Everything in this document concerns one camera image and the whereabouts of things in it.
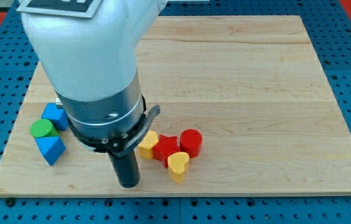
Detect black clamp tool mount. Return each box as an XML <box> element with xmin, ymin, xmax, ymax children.
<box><xmin>68</xmin><ymin>95</ymin><xmax>161</xmax><ymax>157</ymax></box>

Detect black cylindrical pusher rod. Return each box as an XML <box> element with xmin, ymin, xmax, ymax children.
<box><xmin>108</xmin><ymin>151</ymin><xmax>140</xmax><ymax>188</ymax></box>

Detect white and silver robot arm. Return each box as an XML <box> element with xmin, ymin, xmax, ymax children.
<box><xmin>17</xmin><ymin>0</ymin><xmax>166</xmax><ymax>188</ymax></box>

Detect yellow heart block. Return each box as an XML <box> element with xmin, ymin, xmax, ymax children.
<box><xmin>167</xmin><ymin>152</ymin><xmax>190</xmax><ymax>183</ymax></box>

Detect yellow hexagon block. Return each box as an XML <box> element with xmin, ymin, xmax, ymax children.
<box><xmin>138</xmin><ymin>130</ymin><xmax>159</xmax><ymax>159</ymax></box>

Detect red star block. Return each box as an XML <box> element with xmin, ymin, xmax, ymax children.
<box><xmin>152</xmin><ymin>134</ymin><xmax>180</xmax><ymax>168</ymax></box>

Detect blue cube block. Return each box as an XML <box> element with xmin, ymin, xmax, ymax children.
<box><xmin>41</xmin><ymin>103</ymin><xmax>68</xmax><ymax>131</ymax></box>

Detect blue triangular prism block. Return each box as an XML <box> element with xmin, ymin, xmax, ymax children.
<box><xmin>35</xmin><ymin>136</ymin><xmax>66</xmax><ymax>166</ymax></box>

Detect red cylinder block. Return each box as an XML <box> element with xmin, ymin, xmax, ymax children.
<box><xmin>180</xmin><ymin>129</ymin><xmax>203</xmax><ymax>158</ymax></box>

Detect green cylinder block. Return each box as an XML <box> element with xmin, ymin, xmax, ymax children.
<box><xmin>29</xmin><ymin>119</ymin><xmax>59</xmax><ymax>138</ymax></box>

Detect fiducial marker tag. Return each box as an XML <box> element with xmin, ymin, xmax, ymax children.
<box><xmin>16</xmin><ymin>0</ymin><xmax>102</xmax><ymax>19</ymax></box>

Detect wooden board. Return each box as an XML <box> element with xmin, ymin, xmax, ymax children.
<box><xmin>0</xmin><ymin>16</ymin><xmax>351</xmax><ymax>198</ymax></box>

